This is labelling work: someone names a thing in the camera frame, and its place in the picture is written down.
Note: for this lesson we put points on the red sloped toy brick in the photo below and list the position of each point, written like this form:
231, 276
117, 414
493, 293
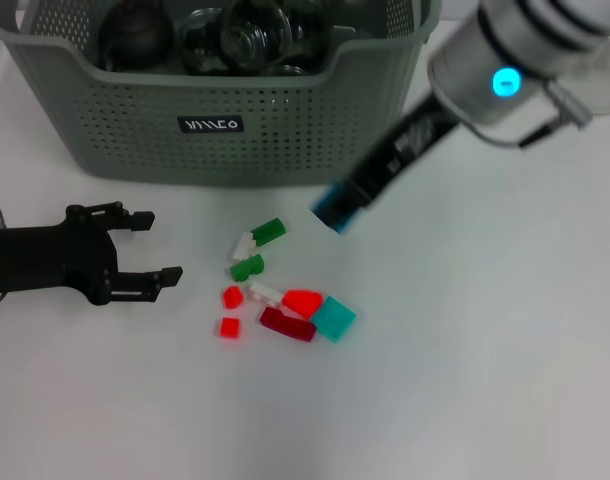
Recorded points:
301, 302

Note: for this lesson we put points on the white toy brick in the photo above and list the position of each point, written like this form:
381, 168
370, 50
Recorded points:
265, 292
242, 246

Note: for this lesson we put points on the small red toy brick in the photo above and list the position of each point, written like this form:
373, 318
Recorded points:
232, 298
229, 328

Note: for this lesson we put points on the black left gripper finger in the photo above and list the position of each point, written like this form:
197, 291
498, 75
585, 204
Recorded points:
135, 220
150, 282

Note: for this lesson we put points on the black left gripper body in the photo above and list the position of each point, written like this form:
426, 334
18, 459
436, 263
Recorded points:
50, 255

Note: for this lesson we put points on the grey-green perforated storage bin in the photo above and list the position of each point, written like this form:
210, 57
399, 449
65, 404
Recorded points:
235, 160

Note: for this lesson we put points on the black round teapot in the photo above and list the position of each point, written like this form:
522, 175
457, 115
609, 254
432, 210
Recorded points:
135, 35

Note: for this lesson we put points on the teal square brick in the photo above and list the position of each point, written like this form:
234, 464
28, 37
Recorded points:
335, 320

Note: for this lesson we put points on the blue square brick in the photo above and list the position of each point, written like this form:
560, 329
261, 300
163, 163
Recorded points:
341, 227

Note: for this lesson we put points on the dark red brick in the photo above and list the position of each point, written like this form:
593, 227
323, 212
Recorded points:
287, 325

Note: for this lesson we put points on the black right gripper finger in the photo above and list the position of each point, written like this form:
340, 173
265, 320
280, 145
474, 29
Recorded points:
355, 205
337, 192

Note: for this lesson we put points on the green toy brick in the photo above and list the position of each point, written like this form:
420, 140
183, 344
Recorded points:
246, 268
268, 231

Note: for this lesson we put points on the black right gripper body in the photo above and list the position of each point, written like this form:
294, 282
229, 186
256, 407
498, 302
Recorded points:
405, 150

